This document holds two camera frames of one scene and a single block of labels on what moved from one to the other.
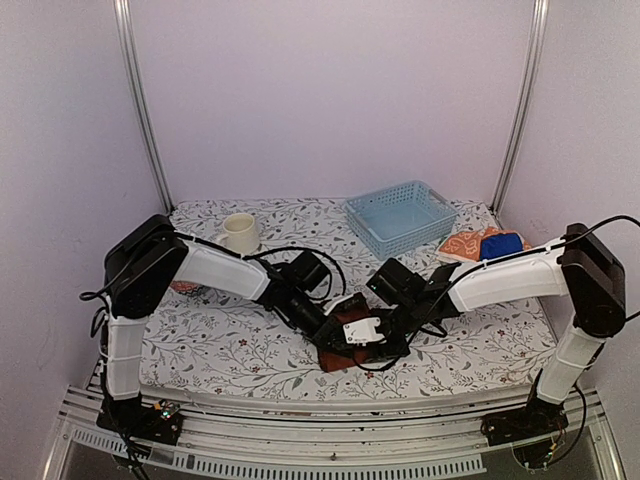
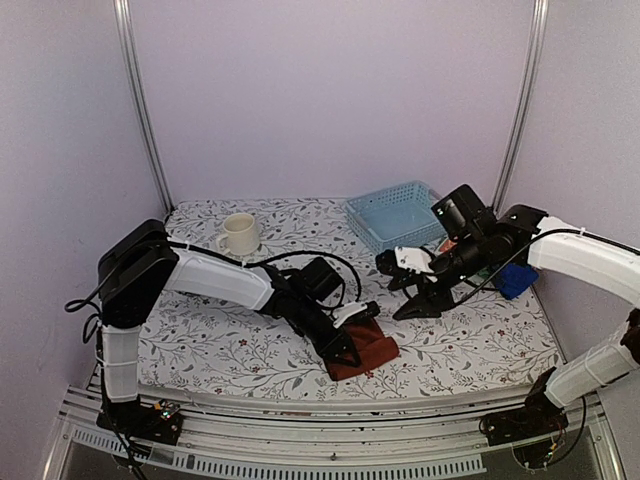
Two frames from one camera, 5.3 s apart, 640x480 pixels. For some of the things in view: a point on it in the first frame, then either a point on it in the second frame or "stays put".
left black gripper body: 305,323 stays put
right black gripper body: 405,319 → 472,256
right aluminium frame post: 537,39 stays put
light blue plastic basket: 400,219 stays put
